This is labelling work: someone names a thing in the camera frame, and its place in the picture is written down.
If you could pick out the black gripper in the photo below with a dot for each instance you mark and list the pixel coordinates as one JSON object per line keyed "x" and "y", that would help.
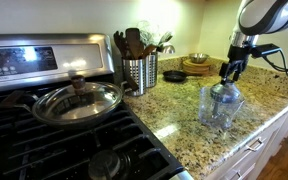
{"x": 238, "y": 59}

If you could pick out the grey metal dome cover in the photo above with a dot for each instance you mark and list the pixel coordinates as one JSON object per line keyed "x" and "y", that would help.
{"x": 225, "y": 93}

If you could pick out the grey chopper blade slicer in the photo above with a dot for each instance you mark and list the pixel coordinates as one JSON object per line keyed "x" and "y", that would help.
{"x": 215, "y": 113}

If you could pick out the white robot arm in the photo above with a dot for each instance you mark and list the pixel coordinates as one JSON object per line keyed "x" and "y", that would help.
{"x": 254, "y": 18}

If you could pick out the clear plastic chopper container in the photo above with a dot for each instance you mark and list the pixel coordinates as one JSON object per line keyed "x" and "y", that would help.
{"x": 227, "y": 111}

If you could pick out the small steel bowl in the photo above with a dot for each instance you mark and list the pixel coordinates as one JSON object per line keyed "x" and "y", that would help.
{"x": 198, "y": 58}

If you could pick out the small black cast-iron skillet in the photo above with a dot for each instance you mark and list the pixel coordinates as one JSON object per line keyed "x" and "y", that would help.
{"x": 174, "y": 76}

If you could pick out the perforated steel utensil holder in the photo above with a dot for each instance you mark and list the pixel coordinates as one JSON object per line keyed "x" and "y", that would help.
{"x": 136, "y": 70}

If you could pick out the wooden cooking utensils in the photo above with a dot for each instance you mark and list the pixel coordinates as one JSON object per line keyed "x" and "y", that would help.
{"x": 143, "y": 40}

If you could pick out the steel pan with lid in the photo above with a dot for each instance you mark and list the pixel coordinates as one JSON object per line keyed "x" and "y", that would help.
{"x": 77, "y": 106}

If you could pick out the stainless steel gas stove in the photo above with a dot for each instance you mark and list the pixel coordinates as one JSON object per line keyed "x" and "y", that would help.
{"x": 119, "y": 148}

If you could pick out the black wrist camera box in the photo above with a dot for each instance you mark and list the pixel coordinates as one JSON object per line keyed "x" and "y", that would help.
{"x": 264, "y": 50}

